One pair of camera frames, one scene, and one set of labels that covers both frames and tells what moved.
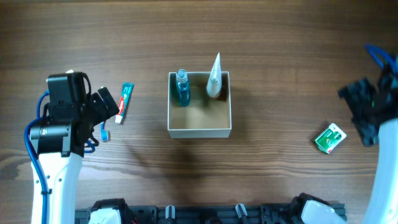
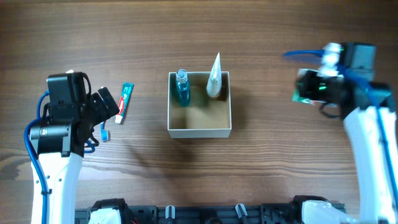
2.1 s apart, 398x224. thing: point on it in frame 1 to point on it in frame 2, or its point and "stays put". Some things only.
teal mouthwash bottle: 183,91 stays put
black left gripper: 105,110 stays put
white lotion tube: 214,82 stays put
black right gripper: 350,93 to 310,88
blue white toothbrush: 104,132 stays put
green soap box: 331,137 to 295,95
